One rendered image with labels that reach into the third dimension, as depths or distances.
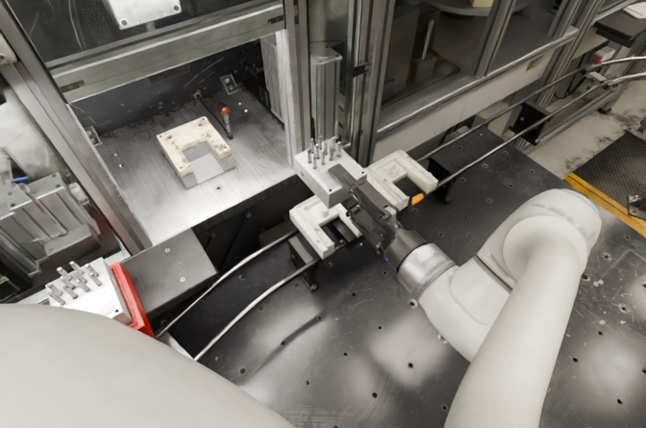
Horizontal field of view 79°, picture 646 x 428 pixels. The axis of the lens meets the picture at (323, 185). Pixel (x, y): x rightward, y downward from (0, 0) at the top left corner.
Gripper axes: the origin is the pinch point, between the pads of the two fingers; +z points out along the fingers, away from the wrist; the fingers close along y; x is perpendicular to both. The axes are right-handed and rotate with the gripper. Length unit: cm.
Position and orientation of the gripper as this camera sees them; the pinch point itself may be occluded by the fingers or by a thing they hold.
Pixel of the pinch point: (342, 186)
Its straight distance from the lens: 79.0
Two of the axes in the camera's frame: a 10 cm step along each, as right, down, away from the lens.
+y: 0.1, -6.4, -7.7
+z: -5.8, -6.3, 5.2
